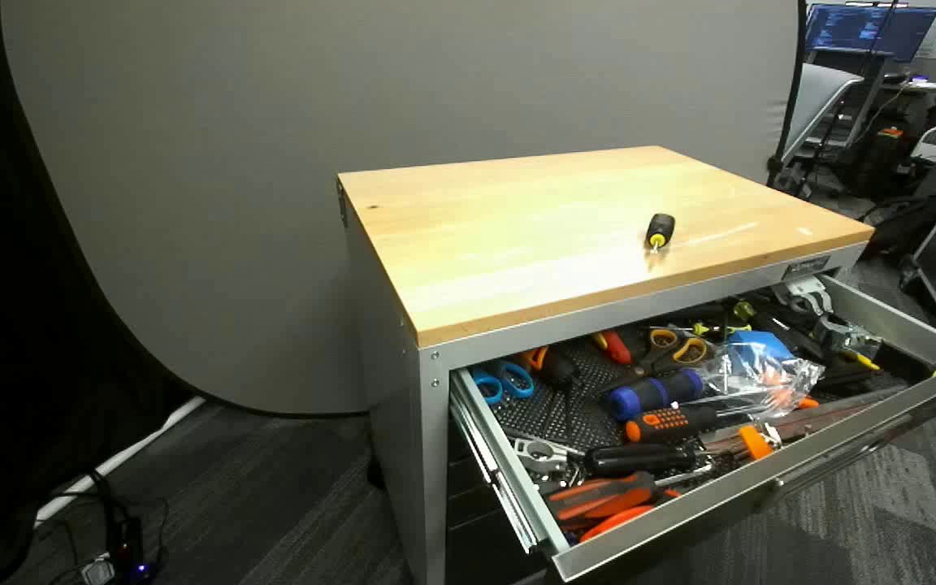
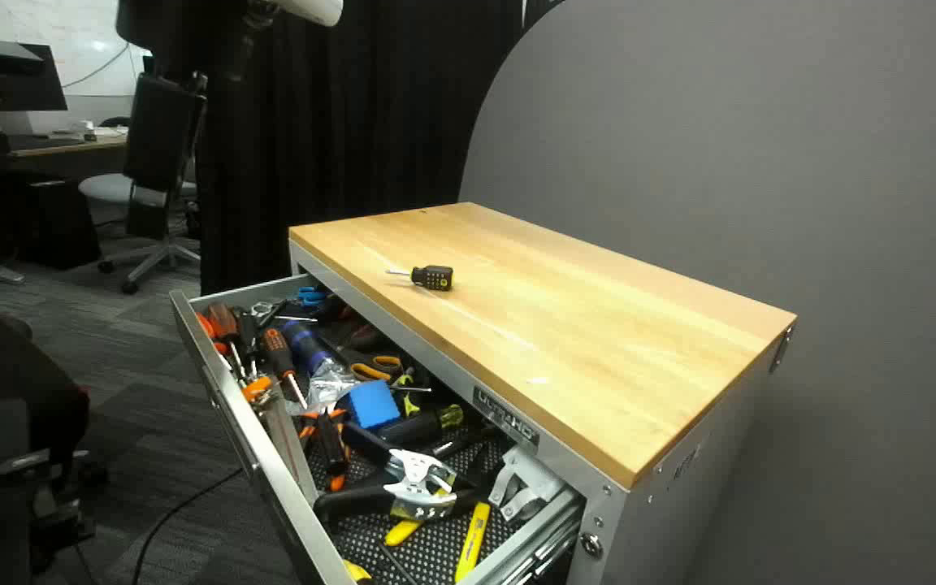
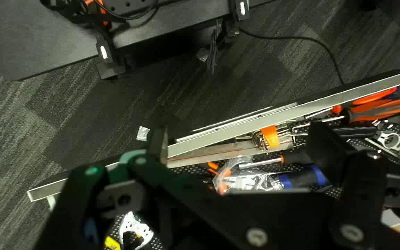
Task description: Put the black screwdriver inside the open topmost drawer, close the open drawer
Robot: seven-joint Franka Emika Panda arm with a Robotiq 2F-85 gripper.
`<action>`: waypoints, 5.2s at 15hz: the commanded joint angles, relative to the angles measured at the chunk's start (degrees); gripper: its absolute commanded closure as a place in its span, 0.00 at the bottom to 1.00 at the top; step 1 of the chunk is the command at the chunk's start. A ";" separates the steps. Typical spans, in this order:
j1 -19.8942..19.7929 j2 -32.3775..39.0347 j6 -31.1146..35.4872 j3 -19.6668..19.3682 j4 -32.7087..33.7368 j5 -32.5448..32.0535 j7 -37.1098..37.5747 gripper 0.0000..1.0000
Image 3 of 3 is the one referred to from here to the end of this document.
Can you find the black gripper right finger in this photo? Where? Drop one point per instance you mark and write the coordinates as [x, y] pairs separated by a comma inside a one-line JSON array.
[[361, 199]]

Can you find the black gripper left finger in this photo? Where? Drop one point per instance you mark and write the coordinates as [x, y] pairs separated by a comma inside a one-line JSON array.
[[77, 199]]

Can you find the silver tool cabinet drawer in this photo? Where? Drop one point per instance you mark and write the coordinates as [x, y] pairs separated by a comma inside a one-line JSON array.
[[256, 123]]

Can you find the blue and black screwdriver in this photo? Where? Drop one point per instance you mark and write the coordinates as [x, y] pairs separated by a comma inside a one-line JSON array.
[[302, 178]]

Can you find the black white yellow work glove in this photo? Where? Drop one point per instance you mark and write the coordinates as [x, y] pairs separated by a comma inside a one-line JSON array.
[[131, 231]]

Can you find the silver metal clamp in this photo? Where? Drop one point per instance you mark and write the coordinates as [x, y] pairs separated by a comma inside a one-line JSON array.
[[389, 141]]

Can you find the small white scrap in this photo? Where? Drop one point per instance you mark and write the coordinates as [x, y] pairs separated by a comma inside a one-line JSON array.
[[143, 134]]

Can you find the orange hex key set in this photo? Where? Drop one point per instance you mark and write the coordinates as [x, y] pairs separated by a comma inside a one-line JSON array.
[[271, 137]]

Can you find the clear plastic bag of bits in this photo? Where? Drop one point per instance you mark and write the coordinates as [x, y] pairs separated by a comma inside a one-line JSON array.
[[242, 181]]

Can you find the long flat metal file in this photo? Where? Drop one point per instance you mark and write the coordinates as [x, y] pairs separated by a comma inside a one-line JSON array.
[[214, 153]]

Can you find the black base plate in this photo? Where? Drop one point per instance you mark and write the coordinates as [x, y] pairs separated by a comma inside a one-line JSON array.
[[28, 42]]

